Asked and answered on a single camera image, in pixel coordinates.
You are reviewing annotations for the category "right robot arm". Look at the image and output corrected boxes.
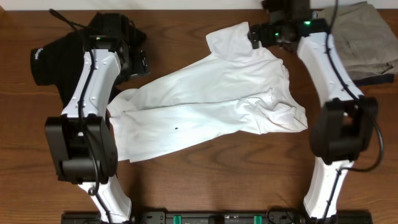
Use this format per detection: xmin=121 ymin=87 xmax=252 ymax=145
xmin=248 ymin=19 xmax=383 ymax=223

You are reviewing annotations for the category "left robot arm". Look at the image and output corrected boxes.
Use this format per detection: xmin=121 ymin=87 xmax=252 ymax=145
xmin=45 ymin=42 xmax=150 ymax=223

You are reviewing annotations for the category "white t-shirt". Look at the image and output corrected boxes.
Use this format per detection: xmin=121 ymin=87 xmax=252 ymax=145
xmin=108 ymin=22 xmax=308 ymax=162

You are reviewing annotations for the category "navy folded garment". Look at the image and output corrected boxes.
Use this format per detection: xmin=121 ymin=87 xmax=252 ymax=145
xmin=354 ymin=73 xmax=395 ymax=86

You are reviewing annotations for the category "khaki folded garment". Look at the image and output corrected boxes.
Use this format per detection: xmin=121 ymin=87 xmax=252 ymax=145
xmin=317 ymin=2 xmax=397 ymax=81

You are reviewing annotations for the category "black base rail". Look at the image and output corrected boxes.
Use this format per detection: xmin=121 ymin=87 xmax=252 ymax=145
xmin=60 ymin=210 xmax=374 ymax=224

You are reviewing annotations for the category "black t-shirt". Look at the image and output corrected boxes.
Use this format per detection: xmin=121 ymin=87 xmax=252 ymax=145
xmin=30 ymin=20 xmax=147 ymax=107

